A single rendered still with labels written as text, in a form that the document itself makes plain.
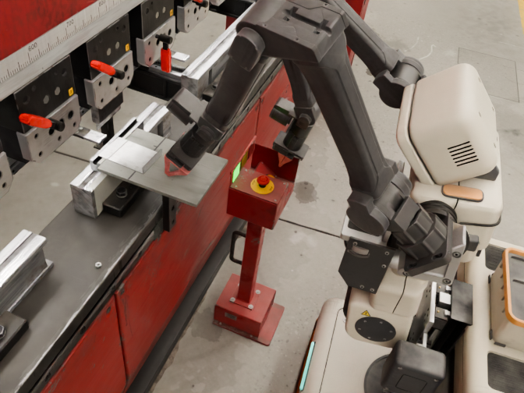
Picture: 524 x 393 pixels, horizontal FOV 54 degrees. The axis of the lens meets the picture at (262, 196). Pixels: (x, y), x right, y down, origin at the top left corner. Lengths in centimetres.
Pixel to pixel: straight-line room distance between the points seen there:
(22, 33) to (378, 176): 61
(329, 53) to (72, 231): 85
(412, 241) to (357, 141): 24
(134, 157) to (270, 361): 111
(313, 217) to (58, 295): 164
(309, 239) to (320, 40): 190
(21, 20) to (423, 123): 69
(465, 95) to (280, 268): 154
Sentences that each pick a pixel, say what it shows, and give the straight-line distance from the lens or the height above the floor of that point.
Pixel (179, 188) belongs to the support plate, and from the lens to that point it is 124.
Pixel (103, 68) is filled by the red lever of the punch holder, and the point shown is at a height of 130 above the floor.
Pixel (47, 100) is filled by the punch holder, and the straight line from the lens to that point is 103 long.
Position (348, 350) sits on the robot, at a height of 28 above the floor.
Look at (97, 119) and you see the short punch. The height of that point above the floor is 111.
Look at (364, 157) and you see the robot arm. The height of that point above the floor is 136.
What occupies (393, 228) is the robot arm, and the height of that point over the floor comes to 122.
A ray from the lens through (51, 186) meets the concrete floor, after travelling 275.
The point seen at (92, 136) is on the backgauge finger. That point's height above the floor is 100.
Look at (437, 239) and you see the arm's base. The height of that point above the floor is 122.
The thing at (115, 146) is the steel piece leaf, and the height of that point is 100.
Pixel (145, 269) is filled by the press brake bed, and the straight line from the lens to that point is 145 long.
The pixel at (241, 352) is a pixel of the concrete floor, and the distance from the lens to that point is 213.
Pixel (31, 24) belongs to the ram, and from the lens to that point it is 96.
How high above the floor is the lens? 186
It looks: 44 degrees down
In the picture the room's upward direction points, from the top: 9 degrees clockwise
